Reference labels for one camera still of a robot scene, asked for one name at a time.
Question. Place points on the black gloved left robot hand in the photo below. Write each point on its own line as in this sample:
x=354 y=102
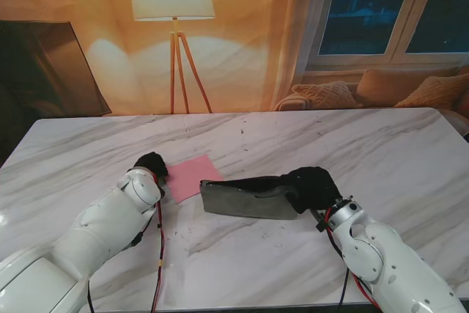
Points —
x=152 y=164

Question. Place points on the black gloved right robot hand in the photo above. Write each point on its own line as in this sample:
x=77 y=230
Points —
x=311 y=188

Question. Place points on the pink document folder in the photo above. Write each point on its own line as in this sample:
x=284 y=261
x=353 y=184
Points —
x=194 y=179

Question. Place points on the grey suede zipper pouch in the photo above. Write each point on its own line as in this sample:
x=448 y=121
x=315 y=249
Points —
x=245 y=199

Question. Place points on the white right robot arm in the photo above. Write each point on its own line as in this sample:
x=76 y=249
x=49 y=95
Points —
x=381 y=258

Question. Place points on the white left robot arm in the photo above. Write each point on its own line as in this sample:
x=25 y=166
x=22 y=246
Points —
x=91 y=232

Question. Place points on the cream knitted cushion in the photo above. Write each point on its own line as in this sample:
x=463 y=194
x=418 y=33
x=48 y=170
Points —
x=326 y=95

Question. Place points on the beige sofa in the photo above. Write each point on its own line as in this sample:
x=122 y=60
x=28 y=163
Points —
x=366 y=78

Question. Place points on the plain orange cushion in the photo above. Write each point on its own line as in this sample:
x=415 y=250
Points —
x=388 y=87

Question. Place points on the dark flat television screen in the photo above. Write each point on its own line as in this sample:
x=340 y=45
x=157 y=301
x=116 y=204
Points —
x=44 y=71

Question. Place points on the sheer beige curtain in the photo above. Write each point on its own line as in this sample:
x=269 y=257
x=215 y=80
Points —
x=293 y=34

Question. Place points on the orange knitted cushion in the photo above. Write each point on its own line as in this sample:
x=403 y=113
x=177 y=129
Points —
x=436 y=91

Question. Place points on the white framed window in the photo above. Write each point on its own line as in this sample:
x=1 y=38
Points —
x=392 y=9

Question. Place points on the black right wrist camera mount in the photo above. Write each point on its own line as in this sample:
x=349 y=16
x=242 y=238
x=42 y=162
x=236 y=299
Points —
x=321 y=223

